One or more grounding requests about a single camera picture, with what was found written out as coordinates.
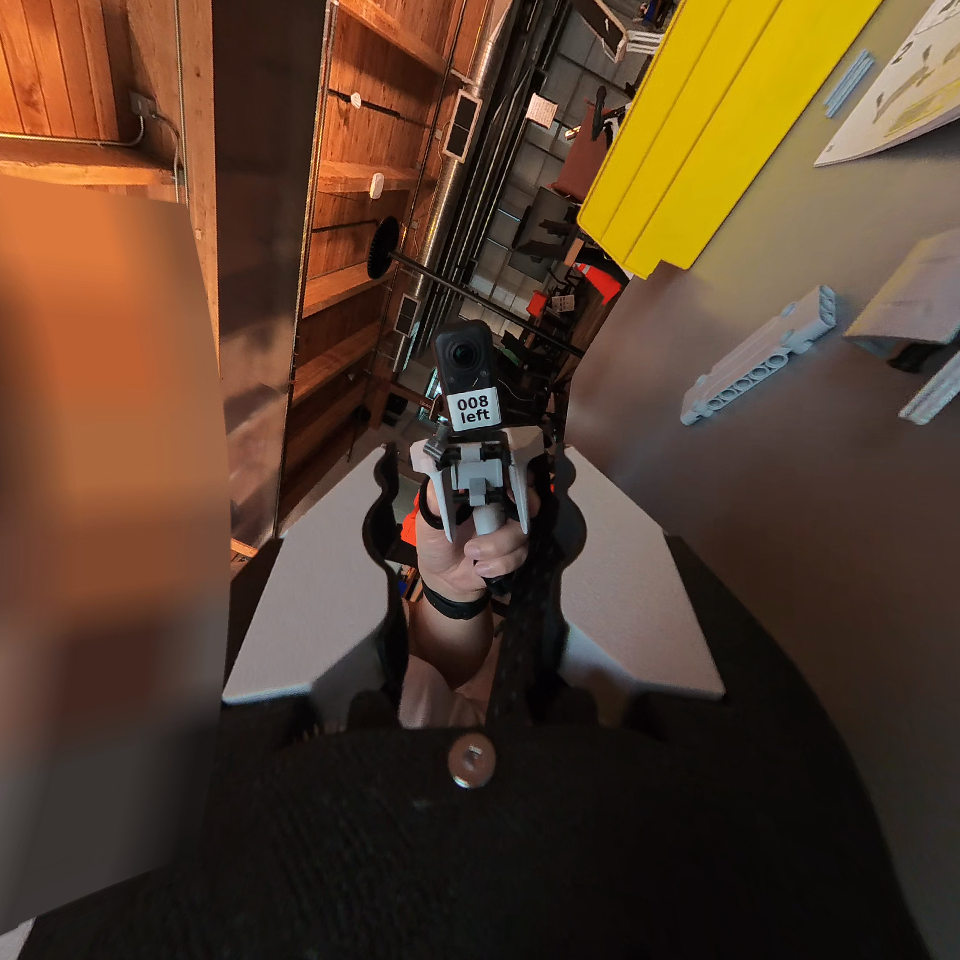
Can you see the grey toy panel with holes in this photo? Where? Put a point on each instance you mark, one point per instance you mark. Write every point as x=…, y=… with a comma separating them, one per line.
x=757, y=352

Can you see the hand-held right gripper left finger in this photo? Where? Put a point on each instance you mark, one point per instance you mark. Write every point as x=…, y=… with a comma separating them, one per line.
x=315, y=600

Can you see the person's left forearm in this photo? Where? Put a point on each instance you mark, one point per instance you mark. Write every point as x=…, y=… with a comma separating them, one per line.
x=446, y=649

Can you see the orange cloth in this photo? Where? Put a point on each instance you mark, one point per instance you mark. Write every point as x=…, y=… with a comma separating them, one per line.
x=409, y=529

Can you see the silver ventilation duct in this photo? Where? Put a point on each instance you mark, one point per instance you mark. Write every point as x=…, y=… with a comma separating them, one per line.
x=442, y=217

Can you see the light blue toy beam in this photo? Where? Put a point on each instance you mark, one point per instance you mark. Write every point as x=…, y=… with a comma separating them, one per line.
x=849, y=81

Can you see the black wristband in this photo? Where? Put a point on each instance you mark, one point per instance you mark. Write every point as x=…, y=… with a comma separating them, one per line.
x=450, y=606

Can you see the yellow plastic bin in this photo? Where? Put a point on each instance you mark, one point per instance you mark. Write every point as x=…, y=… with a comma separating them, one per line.
x=697, y=135

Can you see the light grey toy beam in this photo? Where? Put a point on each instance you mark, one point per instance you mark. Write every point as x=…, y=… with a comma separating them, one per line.
x=934, y=396

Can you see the black round fan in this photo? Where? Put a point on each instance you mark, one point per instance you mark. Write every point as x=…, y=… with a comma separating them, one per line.
x=384, y=247

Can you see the person's left hand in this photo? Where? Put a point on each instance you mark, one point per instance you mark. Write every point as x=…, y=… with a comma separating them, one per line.
x=450, y=562

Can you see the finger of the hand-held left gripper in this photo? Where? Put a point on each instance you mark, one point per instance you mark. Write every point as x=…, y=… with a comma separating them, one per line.
x=523, y=487
x=441, y=502

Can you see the person's pale shirt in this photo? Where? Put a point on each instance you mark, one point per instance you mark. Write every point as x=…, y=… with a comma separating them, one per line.
x=439, y=709

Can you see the black metal pole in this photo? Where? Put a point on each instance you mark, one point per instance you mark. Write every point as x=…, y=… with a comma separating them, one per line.
x=480, y=296

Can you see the curved grey toy piece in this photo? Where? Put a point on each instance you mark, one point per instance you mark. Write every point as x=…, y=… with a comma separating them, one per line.
x=911, y=292

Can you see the white paper sign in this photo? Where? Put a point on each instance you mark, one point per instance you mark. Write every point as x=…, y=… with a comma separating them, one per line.
x=541, y=110

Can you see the brown board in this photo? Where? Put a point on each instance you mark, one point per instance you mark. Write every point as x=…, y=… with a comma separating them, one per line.
x=581, y=161

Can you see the grey electrical box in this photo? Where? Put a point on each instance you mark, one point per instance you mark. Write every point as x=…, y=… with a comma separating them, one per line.
x=141, y=105

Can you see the toy instruction booklet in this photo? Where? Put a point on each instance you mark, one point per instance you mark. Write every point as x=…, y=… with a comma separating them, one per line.
x=900, y=90

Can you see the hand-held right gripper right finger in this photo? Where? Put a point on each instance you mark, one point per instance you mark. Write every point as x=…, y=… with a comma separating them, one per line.
x=630, y=600

